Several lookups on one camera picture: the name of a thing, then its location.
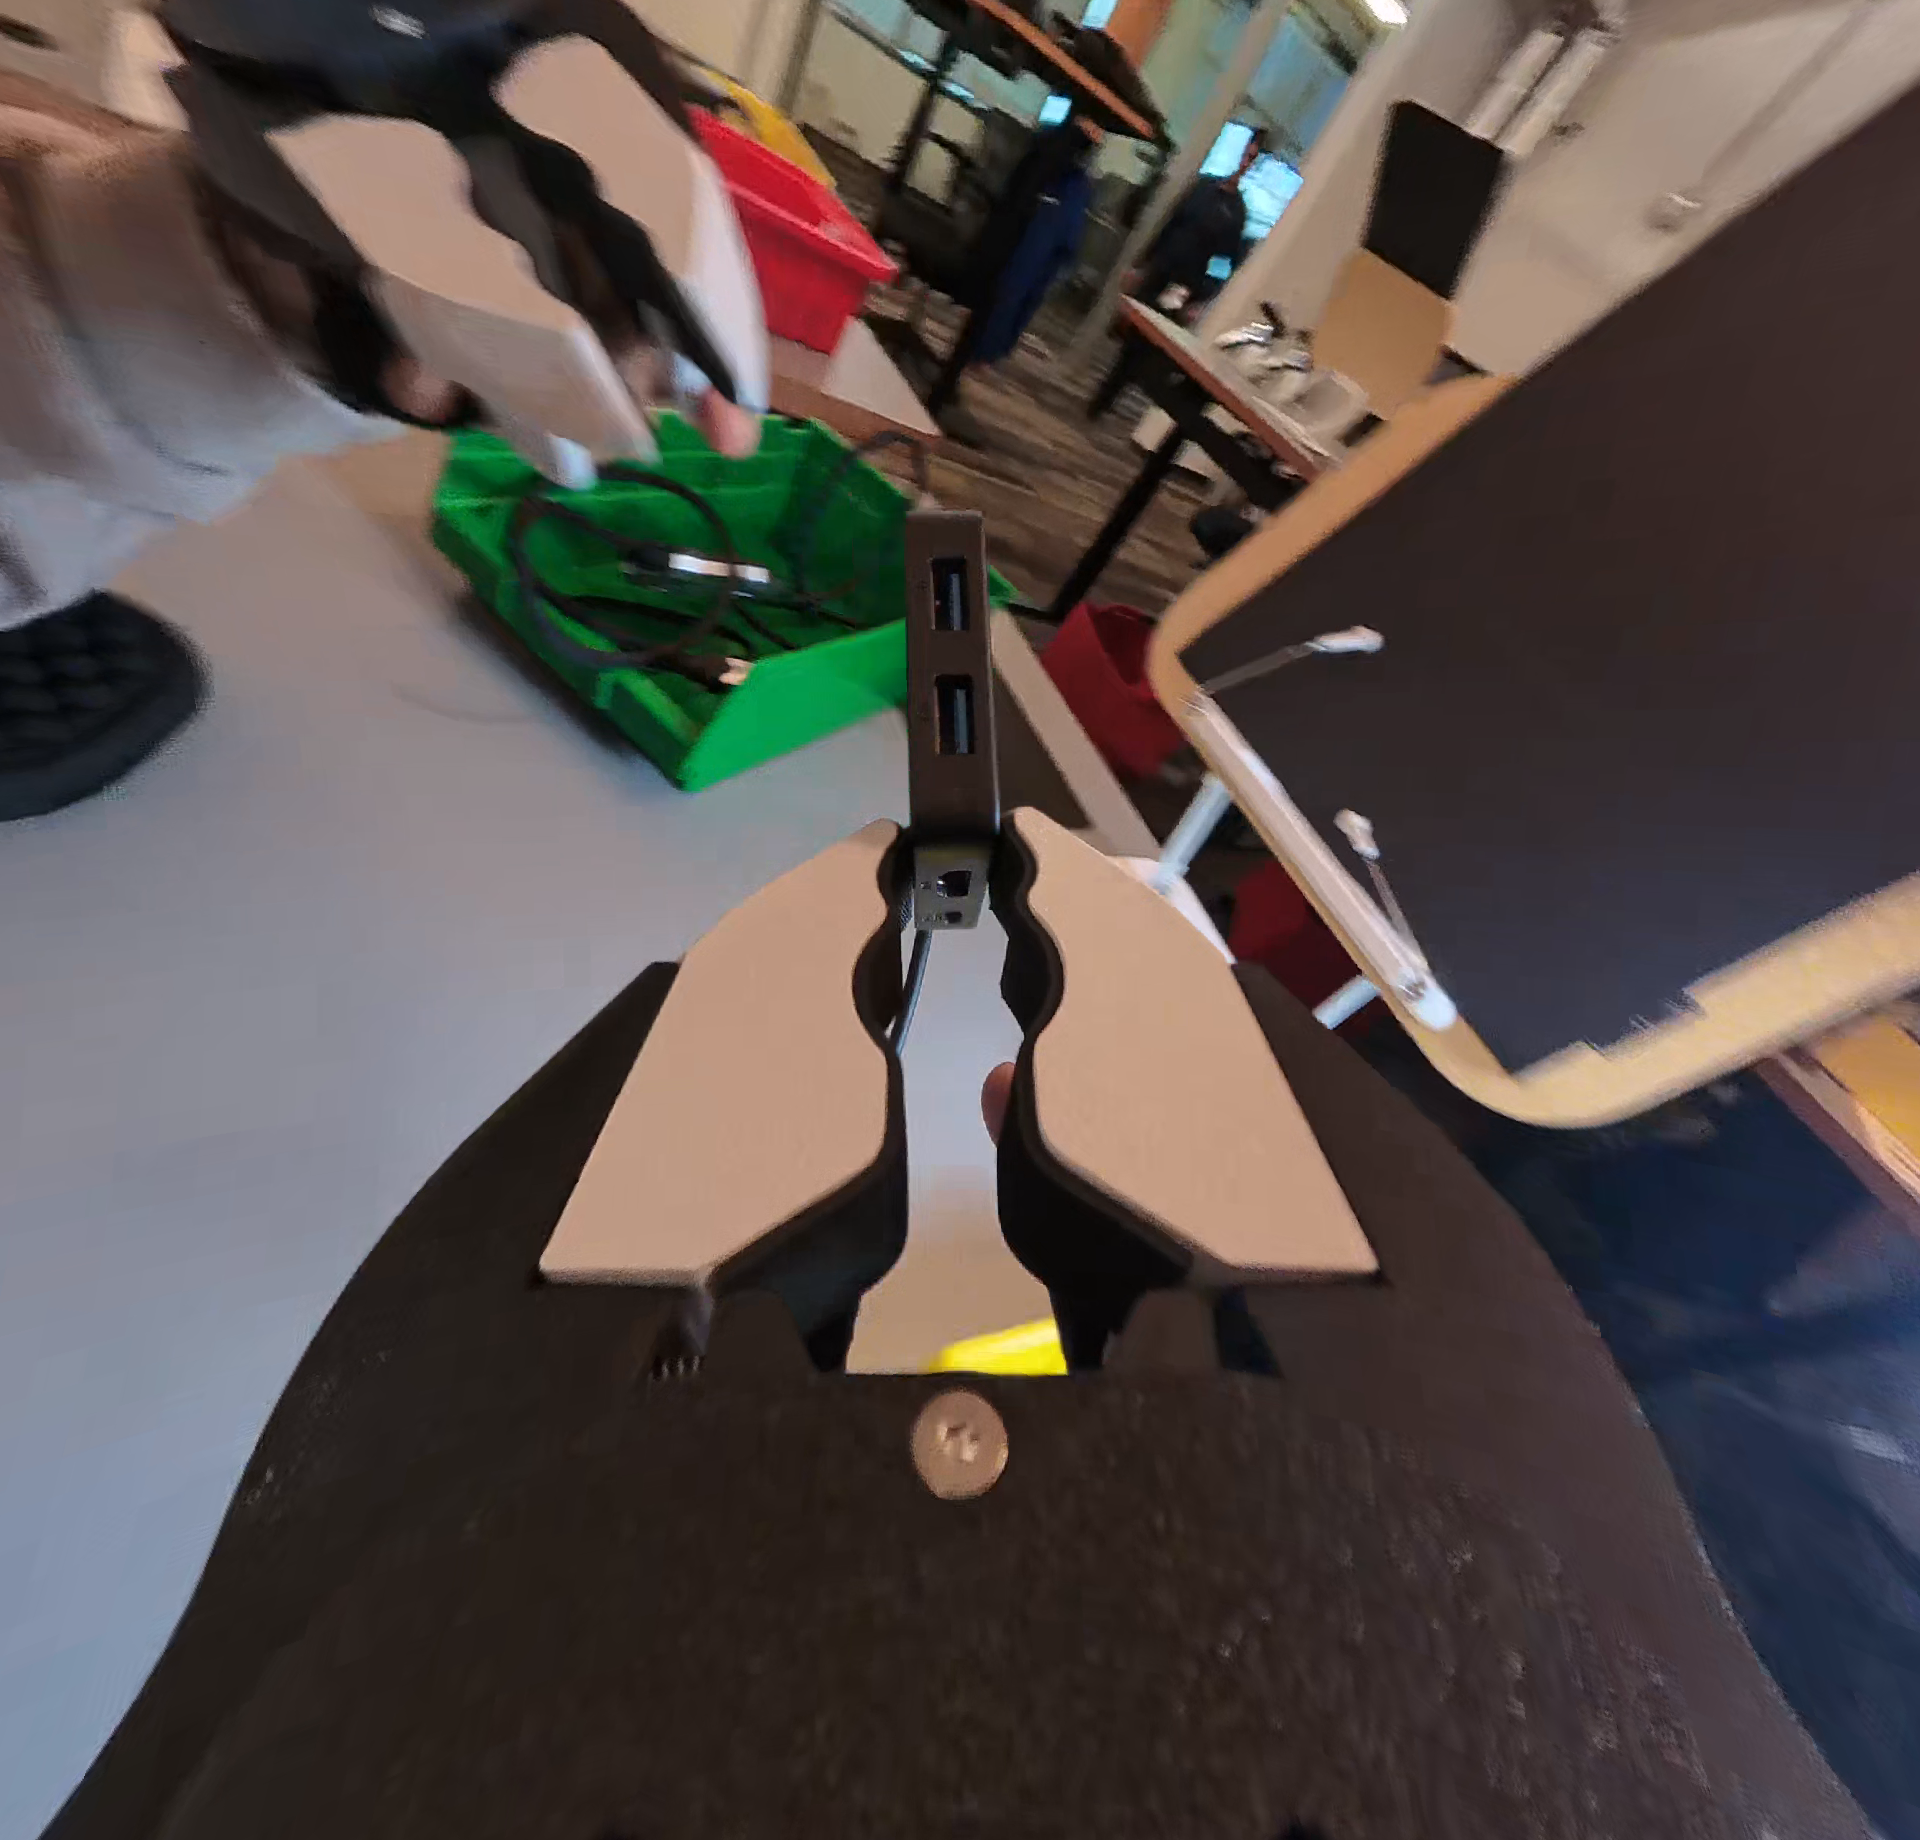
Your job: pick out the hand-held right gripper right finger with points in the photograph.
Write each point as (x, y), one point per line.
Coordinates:
(1185, 1106)

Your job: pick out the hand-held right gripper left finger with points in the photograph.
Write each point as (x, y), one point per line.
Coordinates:
(751, 1090)

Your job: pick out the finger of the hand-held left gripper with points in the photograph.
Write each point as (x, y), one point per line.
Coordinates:
(465, 310)
(661, 192)

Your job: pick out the yellow plastic bin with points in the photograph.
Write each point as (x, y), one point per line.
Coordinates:
(1006, 1350)

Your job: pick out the black usb hub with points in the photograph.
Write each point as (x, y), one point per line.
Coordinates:
(952, 760)

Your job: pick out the green plastic bin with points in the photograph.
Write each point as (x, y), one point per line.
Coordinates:
(780, 700)

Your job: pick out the person's left forearm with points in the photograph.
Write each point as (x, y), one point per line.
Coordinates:
(121, 370)

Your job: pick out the person's left hand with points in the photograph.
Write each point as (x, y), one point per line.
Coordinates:
(331, 327)

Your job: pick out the small yellow bin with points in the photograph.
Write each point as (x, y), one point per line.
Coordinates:
(780, 132)

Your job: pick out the red bin with white label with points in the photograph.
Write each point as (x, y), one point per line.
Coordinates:
(795, 252)

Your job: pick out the red bag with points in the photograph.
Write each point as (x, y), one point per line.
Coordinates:
(1291, 941)
(1110, 685)

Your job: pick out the blue jacket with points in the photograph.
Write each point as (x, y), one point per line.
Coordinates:
(1035, 266)

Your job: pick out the black standing desk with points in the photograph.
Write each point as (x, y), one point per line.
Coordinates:
(1035, 42)

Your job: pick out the black mesh wrist rest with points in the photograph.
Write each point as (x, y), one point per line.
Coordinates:
(75, 700)

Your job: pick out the brown wooden desk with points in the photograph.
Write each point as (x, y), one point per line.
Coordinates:
(1231, 385)

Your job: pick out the black board with wooden edge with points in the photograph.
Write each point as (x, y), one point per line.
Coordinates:
(1620, 595)

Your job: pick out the tan and black chair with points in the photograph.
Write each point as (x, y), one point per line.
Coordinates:
(1426, 207)

